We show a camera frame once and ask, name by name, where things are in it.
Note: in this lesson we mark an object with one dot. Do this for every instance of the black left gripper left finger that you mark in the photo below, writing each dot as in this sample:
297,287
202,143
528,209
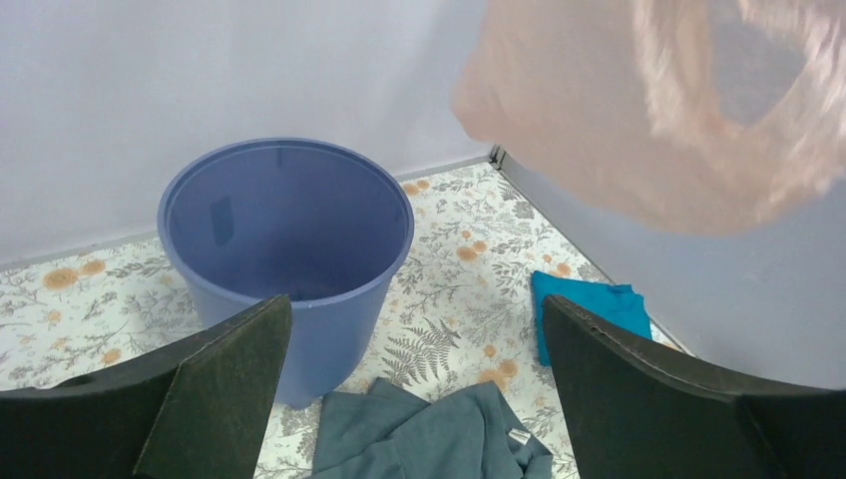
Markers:
195,408

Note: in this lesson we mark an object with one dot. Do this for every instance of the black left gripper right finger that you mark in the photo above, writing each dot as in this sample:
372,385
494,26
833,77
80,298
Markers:
635,408

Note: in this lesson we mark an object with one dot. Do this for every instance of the blue plastic trash bin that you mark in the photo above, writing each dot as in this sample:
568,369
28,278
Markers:
317,222

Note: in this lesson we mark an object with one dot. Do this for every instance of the pink plastic trash bag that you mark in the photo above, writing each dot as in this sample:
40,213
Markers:
693,117

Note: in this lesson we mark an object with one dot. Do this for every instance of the bright blue folded cloth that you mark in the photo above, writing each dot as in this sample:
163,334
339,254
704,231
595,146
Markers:
617,303

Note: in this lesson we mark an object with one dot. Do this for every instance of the grey-blue crumpled shirt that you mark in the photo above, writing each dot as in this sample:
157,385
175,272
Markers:
388,432

